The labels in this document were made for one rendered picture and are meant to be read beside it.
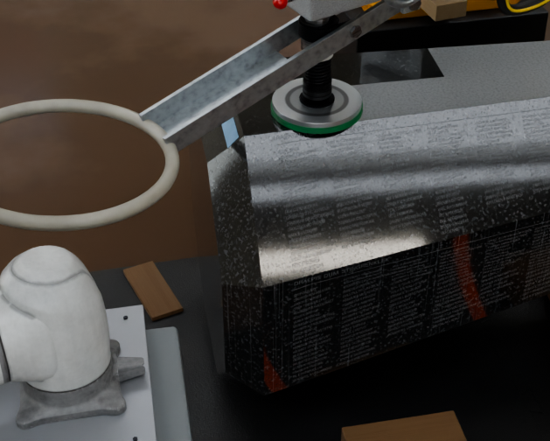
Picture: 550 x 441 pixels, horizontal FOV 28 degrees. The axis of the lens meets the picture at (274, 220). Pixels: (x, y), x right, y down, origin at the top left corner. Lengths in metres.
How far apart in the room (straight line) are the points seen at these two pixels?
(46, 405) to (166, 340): 0.33
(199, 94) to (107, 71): 2.12
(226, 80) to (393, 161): 0.44
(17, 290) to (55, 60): 3.00
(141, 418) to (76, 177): 2.18
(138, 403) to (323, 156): 0.90
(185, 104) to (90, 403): 0.85
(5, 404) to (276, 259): 0.82
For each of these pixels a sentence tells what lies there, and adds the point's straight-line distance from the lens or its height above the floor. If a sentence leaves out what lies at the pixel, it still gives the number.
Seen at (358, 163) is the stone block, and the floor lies 0.80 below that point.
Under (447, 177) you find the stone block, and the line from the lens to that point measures 2.63.
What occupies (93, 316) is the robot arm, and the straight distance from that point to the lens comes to 1.79.
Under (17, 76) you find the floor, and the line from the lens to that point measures 4.62.
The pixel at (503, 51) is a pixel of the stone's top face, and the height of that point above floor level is 0.87.
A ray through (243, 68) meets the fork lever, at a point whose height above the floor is 1.01.
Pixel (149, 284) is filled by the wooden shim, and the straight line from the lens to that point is 3.42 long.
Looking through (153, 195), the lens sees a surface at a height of 0.96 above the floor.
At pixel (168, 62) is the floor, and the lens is 4.61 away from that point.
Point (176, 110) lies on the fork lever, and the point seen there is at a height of 0.95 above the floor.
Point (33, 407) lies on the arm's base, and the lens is 1.90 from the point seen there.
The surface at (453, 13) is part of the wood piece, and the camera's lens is 3.26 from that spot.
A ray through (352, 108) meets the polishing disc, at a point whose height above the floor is 0.89.
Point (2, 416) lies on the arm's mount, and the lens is 1.93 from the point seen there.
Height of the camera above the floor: 2.25
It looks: 38 degrees down
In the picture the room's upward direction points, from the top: straight up
